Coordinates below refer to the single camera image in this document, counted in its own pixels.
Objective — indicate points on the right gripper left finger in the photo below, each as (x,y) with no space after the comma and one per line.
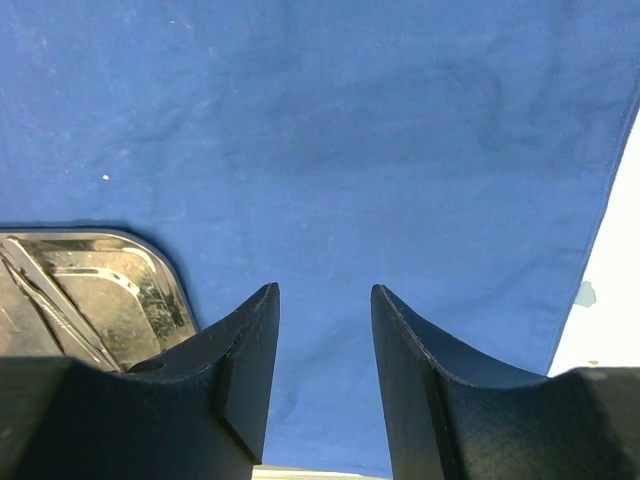
(197,411)

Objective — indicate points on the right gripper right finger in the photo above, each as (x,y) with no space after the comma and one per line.
(453,412)

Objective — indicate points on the steel blunt forceps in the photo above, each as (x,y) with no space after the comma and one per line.
(32,326)

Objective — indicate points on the steel instrument tray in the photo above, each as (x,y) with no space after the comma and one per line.
(125,288)

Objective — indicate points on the steel scalpel handle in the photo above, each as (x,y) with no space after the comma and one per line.
(55,300)

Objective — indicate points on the blue surgical cloth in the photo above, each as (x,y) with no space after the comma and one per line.
(461,153)

